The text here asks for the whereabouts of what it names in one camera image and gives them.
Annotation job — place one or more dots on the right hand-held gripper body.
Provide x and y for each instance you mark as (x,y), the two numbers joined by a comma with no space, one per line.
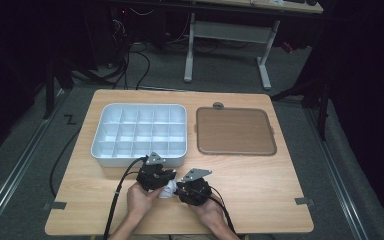
(195,191)

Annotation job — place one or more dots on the white sock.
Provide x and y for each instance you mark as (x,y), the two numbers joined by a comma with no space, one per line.
(166,190)

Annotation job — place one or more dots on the person's beige trousers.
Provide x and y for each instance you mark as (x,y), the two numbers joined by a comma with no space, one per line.
(180,238)

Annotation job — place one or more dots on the grey tape piece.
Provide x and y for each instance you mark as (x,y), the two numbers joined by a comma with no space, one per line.
(304,201)
(55,205)

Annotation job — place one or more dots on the black metal stand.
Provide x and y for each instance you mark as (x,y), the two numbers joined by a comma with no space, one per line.
(49,93)
(321,110)

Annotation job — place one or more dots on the person's left hand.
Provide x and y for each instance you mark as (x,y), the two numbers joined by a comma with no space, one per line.
(141,200)

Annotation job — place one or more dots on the white-framed wooden desk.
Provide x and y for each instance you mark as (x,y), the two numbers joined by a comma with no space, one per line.
(230,31)

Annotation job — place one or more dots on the brown wooden tray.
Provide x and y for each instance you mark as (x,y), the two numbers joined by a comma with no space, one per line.
(235,130)

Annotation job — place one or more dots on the white compartment organizer box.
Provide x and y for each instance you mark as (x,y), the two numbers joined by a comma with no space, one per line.
(140,133)

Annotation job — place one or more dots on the metal floor rail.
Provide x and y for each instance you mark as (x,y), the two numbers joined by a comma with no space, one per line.
(336,173)
(16,170)

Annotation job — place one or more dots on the grey round table grommet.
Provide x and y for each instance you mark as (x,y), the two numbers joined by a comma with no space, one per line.
(218,106)

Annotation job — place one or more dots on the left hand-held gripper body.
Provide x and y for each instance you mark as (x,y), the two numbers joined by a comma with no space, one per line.
(151,175)

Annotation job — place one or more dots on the small red object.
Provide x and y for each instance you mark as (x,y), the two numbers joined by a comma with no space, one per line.
(287,47)

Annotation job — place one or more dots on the person's right hand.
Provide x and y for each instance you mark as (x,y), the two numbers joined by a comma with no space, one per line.
(210,211)

